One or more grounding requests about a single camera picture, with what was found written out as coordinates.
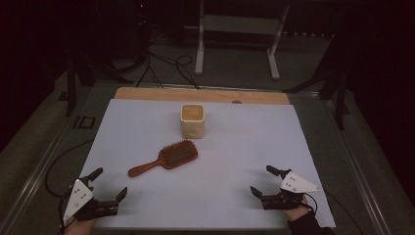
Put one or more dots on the person's left hand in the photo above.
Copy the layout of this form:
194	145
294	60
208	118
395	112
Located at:
80	226

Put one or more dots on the brown wooden hairbrush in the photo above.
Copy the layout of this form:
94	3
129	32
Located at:
177	153

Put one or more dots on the white metal stand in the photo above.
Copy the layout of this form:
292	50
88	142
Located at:
238	24

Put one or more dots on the white table mat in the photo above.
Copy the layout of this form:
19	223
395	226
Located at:
212	182

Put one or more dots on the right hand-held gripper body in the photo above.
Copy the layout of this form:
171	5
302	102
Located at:
295	184

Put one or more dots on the wooden table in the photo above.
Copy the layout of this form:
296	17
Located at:
147	93

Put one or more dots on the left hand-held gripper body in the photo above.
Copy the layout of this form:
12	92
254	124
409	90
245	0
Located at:
78	197

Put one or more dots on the person's right hand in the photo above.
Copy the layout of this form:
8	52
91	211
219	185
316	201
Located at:
297	213

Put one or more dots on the cream square cup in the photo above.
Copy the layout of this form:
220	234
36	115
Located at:
192	125

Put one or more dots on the black floor socket plate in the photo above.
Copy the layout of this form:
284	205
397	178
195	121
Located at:
85	122

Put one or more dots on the black tripod stand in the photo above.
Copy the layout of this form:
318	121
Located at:
341	98
71	88

